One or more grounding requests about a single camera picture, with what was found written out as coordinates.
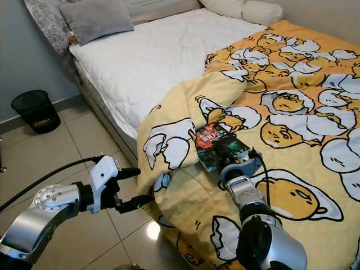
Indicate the dark red-green book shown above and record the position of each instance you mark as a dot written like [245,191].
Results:
[208,143]

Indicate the yellow cartoon egg blanket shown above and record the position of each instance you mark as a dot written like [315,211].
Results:
[298,84]

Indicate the grey square pillow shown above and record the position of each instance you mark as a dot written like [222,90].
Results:
[95,19]

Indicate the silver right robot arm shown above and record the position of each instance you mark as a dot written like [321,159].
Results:
[244,194]

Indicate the black mesh waste bin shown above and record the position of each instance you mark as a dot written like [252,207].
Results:
[35,109]

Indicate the white quilted mattress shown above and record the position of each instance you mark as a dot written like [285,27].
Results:
[157,62]

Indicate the short cream pillow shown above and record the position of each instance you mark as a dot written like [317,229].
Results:
[264,12]

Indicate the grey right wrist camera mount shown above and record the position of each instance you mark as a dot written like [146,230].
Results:
[236,169]

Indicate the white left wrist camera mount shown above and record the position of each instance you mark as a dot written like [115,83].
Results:
[104,180]

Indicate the grey bed frame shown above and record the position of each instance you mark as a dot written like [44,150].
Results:
[101,107]

